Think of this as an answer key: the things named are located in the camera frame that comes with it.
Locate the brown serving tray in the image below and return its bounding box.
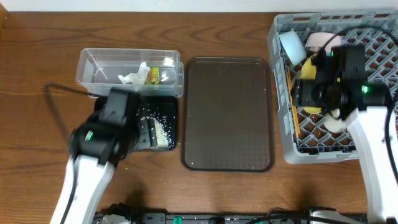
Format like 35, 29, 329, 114
181, 57, 275, 172

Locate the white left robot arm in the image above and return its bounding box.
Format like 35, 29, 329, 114
45, 84, 157, 223

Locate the rice pile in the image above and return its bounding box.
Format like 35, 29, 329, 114
143, 116, 172, 151

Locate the grey dishwasher rack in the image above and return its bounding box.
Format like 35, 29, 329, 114
267, 11, 397, 164

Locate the black waste tray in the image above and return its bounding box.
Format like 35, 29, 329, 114
80, 96, 178, 156

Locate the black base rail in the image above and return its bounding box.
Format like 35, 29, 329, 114
92, 203, 368, 224

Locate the white green cup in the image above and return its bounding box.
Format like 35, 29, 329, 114
323, 109, 346, 133

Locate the light blue bowl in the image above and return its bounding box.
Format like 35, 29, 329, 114
279, 31, 307, 66

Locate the clear plastic waste bin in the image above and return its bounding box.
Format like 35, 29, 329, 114
76, 48, 184, 97

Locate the white tissue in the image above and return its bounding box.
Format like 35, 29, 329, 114
118, 62, 150, 85

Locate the yellow green wrapper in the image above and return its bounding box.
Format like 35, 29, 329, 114
146, 67, 160, 85

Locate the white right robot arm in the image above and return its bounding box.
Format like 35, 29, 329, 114
291, 45, 397, 223

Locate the yellow plate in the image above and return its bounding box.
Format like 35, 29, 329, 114
299, 54, 322, 114

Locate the white bowl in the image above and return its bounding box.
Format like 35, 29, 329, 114
304, 32, 342, 55

